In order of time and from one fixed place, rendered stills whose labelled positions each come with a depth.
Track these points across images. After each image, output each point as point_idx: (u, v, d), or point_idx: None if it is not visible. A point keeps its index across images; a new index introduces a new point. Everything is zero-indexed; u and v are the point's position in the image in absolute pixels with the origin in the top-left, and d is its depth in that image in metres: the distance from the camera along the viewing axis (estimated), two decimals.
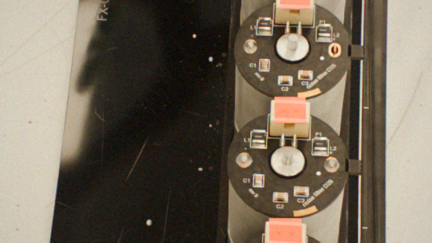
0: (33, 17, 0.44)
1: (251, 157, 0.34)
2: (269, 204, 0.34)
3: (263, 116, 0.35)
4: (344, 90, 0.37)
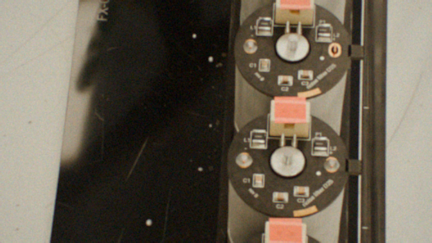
0: (33, 17, 0.44)
1: (251, 157, 0.34)
2: (269, 204, 0.34)
3: (263, 116, 0.35)
4: (344, 90, 0.37)
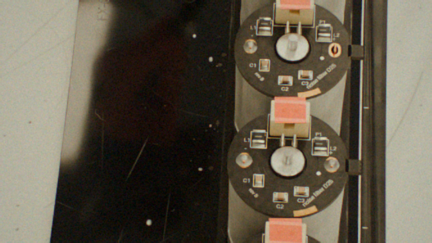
0: (33, 17, 0.44)
1: (251, 157, 0.34)
2: (269, 204, 0.34)
3: (263, 116, 0.35)
4: (344, 90, 0.37)
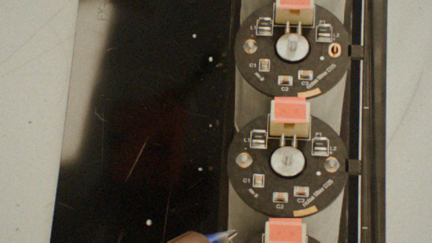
0: (33, 17, 0.44)
1: (251, 157, 0.34)
2: (269, 204, 0.34)
3: (263, 116, 0.35)
4: (344, 90, 0.37)
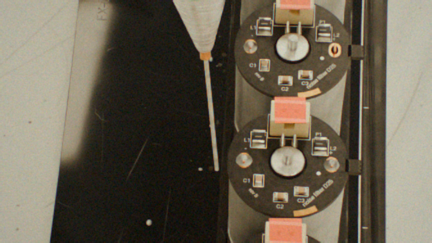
0: (33, 17, 0.44)
1: (251, 157, 0.34)
2: (269, 204, 0.34)
3: (263, 116, 0.35)
4: (344, 90, 0.37)
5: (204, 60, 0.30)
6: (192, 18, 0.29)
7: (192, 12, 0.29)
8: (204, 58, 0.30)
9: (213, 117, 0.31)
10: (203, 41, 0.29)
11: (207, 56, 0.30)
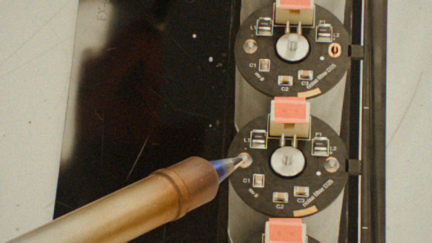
0: (33, 17, 0.44)
1: (251, 157, 0.34)
2: (269, 204, 0.34)
3: (263, 116, 0.35)
4: (344, 90, 0.37)
5: None
6: None
7: None
8: None
9: None
10: None
11: None
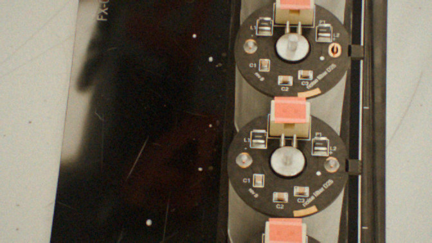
0: (33, 17, 0.44)
1: (251, 157, 0.34)
2: (269, 204, 0.34)
3: (263, 116, 0.35)
4: (344, 90, 0.37)
5: None
6: None
7: None
8: None
9: None
10: None
11: None
